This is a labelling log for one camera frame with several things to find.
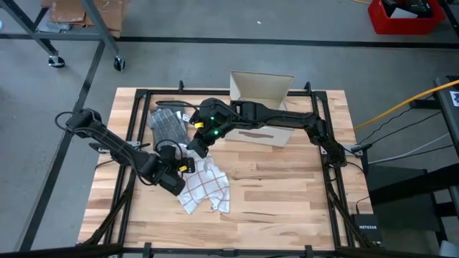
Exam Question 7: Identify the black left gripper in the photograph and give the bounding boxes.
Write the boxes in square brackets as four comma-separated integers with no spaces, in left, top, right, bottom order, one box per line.
[154,156,197,197]

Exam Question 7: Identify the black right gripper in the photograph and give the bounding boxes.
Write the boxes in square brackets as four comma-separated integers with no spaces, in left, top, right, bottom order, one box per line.
[186,107,238,159]

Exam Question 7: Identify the white red-checked towel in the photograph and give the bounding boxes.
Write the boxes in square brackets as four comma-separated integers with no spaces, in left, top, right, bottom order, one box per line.
[176,143,231,215]

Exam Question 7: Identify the dark grey white-checked towel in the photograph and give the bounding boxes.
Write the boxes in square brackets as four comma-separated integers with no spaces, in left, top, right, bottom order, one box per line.
[147,107,192,151]

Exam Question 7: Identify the grey metal wheeled cart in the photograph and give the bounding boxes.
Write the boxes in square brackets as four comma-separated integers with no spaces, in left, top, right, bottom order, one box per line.
[0,0,127,72]

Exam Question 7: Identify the flat cardboard sheets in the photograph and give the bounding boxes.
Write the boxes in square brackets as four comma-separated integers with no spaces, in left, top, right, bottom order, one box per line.
[42,0,131,39]

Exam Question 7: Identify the red plastic bin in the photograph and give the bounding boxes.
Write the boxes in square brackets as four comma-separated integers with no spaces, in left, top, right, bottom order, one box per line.
[367,0,448,36]

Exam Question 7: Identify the black equipment stand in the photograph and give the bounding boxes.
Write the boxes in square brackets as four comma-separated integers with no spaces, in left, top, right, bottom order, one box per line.
[365,75,459,258]

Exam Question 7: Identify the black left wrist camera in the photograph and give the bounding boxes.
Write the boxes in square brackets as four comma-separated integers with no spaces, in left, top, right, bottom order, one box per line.
[159,145,177,163]

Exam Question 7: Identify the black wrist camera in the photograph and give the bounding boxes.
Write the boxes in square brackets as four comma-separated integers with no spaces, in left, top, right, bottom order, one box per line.
[199,97,231,116]
[159,145,177,163]

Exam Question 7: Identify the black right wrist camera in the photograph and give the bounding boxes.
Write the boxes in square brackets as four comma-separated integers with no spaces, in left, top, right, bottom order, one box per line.
[199,97,231,116]

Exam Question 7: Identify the black table frame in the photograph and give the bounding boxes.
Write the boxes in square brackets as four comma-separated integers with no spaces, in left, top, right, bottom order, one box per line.
[77,80,376,257]

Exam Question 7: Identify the black network switch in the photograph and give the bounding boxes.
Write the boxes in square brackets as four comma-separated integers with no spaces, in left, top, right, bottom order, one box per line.
[351,213,384,247]

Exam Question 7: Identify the yellow cable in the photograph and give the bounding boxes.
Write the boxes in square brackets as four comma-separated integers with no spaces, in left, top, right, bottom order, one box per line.
[354,79,459,131]

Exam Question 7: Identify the grey cable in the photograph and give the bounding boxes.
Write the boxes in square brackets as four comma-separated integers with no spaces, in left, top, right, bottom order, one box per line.
[368,133,459,166]

